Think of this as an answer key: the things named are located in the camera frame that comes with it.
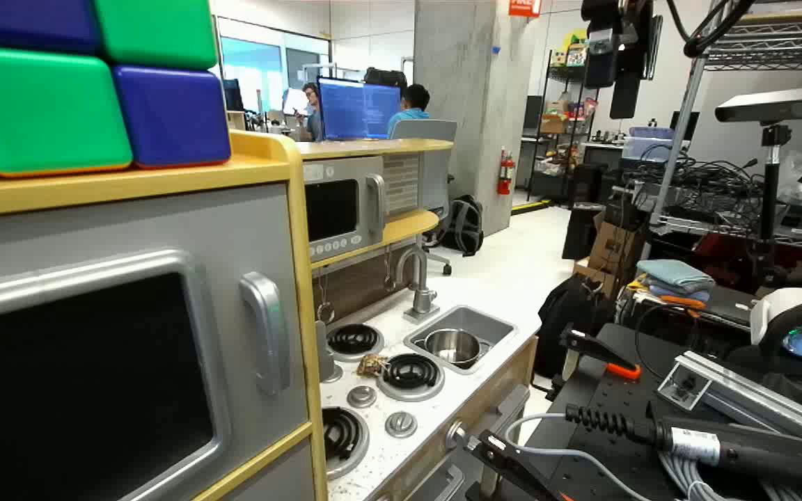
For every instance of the teal folded cloth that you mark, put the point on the teal folded cloth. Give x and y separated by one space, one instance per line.
675 277

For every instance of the green cube block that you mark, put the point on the green cube block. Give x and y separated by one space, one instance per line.
39 113

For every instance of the orange wall sign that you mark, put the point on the orange wall sign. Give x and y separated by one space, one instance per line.
523 7

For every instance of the person in dark clothes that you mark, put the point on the person in dark clothes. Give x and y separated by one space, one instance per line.
312 113

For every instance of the black hanging equipment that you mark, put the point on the black hanging equipment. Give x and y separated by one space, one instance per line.
625 58

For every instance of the blue plastic bin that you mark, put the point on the blue plastic bin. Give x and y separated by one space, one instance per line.
21 20

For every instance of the black camera stand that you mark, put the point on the black camera stand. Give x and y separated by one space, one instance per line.
771 183

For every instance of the black storage shelf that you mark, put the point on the black storage shelf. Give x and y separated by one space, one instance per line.
565 120

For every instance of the blue cube block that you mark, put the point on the blue cube block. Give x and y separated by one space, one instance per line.
172 116

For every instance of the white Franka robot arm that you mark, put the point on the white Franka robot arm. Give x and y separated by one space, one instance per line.
793 322

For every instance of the brown cardboard box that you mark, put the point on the brown cardboard box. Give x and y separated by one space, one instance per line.
614 248

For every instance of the grey toy microwave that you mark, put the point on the grey toy microwave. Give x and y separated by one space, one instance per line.
337 209

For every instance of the grey toy faucet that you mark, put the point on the grey toy faucet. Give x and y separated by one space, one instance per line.
419 293

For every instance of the black backpack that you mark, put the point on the black backpack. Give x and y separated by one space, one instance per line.
463 226

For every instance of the blue storage crate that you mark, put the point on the blue storage crate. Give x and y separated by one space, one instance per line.
646 144

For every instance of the silver pot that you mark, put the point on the silver pot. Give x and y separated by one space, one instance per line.
452 347

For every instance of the black metal clamp tool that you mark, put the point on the black metal clamp tool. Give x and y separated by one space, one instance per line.
508 460

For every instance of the brown leopard print object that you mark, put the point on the brown leopard print object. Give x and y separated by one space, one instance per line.
370 367

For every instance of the red fire extinguisher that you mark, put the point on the red fire extinguisher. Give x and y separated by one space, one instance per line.
505 173

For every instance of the person in blue shirt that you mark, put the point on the person in blue shirt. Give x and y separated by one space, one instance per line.
408 110

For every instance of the blue storage bin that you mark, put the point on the blue storage bin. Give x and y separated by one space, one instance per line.
355 110

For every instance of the grey stove knob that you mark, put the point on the grey stove knob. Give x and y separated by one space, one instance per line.
359 397
401 424

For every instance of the silver aluminium bracket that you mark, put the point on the silver aluminium bracket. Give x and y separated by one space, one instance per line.
745 394

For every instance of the white tripod pole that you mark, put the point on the white tripod pole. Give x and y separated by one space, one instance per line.
676 140

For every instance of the grey stereo camera bar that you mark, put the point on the grey stereo camera bar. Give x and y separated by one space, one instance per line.
778 104

